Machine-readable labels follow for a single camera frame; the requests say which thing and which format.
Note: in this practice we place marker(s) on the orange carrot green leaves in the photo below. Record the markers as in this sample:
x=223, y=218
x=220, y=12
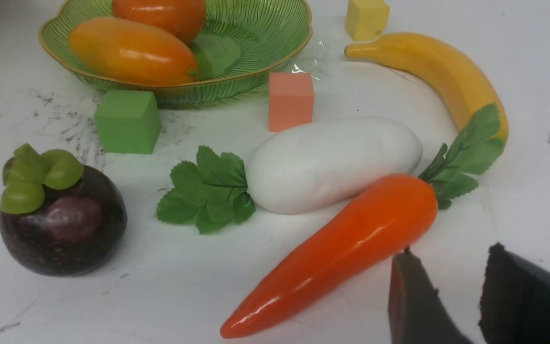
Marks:
x=384, y=219

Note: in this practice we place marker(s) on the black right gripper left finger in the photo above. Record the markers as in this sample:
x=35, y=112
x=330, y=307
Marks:
x=416, y=314

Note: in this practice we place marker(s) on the yellow banana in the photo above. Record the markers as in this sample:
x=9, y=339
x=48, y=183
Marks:
x=462, y=85

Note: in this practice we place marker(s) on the green glass leaf plate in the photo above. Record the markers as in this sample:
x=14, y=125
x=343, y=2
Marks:
x=241, y=43

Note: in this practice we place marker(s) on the white radish green leaves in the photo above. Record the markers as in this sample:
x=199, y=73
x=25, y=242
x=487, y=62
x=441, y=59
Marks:
x=295, y=171

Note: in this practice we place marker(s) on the green foam cube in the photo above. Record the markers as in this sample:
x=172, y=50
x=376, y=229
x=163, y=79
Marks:
x=128, y=122

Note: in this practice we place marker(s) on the dark purple mangosteen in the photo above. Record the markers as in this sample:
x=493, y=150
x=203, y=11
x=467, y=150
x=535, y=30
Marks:
x=59, y=217

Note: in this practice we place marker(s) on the orange persimmon green leaf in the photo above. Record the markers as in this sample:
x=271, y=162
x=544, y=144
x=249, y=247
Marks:
x=182, y=18

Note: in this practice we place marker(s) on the orange foam cube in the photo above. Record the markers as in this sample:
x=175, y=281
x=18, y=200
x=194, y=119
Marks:
x=291, y=100

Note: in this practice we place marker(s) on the yellow orange mango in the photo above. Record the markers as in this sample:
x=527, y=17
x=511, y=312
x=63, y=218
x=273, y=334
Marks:
x=133, y=52

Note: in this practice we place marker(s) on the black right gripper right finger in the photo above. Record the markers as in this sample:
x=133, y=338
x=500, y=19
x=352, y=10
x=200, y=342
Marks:
x=515, y=300

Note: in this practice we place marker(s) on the yellow foam cube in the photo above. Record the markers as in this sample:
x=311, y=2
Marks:
x=366, y=19

